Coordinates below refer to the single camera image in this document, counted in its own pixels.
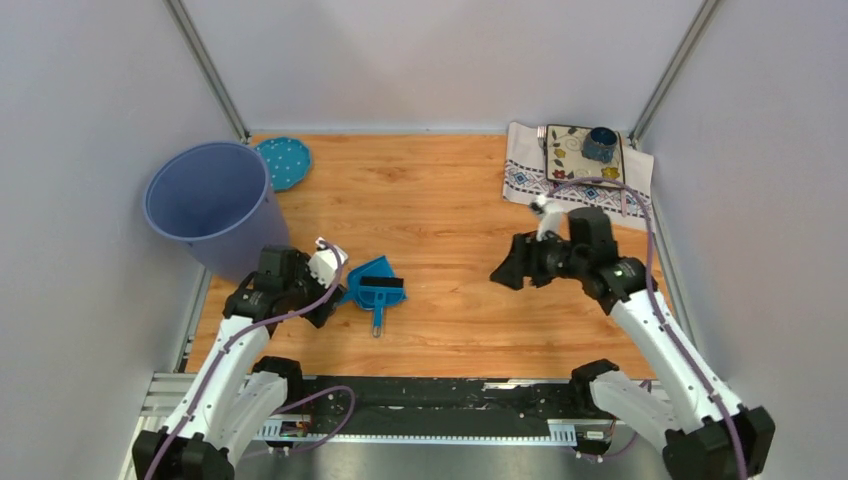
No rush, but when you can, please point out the square floral plate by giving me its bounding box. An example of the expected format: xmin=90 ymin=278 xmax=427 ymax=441
xmin=542 ymin=124 xmax=626 ymax=188

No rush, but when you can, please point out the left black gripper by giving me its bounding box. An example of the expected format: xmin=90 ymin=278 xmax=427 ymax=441
xmin=282 ymin=254 xmax=346 ymax=330

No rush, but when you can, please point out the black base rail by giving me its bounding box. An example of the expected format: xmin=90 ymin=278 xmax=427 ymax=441
xmin=287 ymin=376 xmax=612 ymax=438

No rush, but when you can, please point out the dark blue mug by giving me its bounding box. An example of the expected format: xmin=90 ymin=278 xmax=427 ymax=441
xmin=581 ymin=127 xmax=620 ymax=164

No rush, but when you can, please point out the blue plastic dustpan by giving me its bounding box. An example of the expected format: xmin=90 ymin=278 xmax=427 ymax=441
xmin=341 ymin=256 xmax=407 ymax=312

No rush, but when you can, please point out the lavender plastic waste bin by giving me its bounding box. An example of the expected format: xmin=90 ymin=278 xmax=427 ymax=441
xmin=142 ymin=142 xmax=290 ymax=282

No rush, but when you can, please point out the blue hand brush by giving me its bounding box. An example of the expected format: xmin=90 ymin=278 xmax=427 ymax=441
xmin=355 ymin=276 xmax=406 ymax=338

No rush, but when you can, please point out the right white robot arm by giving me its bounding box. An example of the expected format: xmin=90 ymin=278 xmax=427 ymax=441
xmin=490 ymin=199 xmax=776 ymax=479

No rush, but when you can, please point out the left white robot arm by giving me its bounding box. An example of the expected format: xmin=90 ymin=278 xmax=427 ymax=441
xmin=131 ymin=238 xmax=348 ymax=479

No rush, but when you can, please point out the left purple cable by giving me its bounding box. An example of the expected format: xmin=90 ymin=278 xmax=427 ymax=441
xmin=142 ymin=241 xmax=359 ymax=480

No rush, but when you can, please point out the teal polka dot plate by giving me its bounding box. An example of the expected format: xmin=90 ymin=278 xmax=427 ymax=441
xmin=255 ymin=137 xmax=312 ymax=193

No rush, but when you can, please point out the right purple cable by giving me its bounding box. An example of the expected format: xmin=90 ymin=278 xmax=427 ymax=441
xmin=546 ymin=176 xmax=750 ymax=480

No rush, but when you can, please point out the white patterned cloth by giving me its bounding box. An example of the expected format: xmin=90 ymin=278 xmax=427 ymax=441
xmin=502 ymin=122 xmax=654 ymax=231

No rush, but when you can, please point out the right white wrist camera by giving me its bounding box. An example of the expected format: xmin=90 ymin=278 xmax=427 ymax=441
xmin=529 ymin=194 xmax=565 ymax=241

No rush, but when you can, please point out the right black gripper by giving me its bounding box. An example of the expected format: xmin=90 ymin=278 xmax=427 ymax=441
xmin=489 ymin=229 xmax=586 ymax=292

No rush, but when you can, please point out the purple cable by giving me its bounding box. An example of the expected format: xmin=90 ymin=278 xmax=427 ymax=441
xmin=546 ymin=176 xmax=750 ymax=480
xmin=142 ymin=241 xmax=359 ymax=480

